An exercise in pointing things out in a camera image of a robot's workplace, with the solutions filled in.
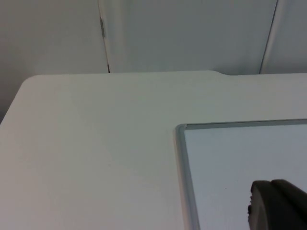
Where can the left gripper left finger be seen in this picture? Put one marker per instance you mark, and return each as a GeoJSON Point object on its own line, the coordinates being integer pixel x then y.
{"type": "Point", "coordinates": [262, 208]}

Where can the grey-framed whiteboard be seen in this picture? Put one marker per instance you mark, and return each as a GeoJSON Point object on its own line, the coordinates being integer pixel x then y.
{"type": "Point", "coordinates": [239, 153]}

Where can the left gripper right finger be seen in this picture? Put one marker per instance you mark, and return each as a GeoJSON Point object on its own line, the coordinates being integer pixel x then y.
{"type": "Point", "coordinates": [292, 203]}

